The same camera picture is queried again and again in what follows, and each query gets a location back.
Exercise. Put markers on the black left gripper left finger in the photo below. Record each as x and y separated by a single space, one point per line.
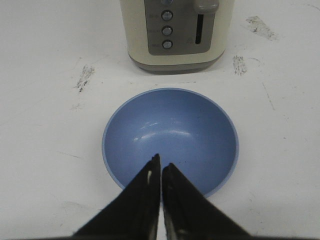
134 214

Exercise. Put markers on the cream and steel toaster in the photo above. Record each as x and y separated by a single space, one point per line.
176 36

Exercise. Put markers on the blue bowl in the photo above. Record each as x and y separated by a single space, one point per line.
183 127

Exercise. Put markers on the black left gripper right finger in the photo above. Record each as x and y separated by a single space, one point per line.
188 215

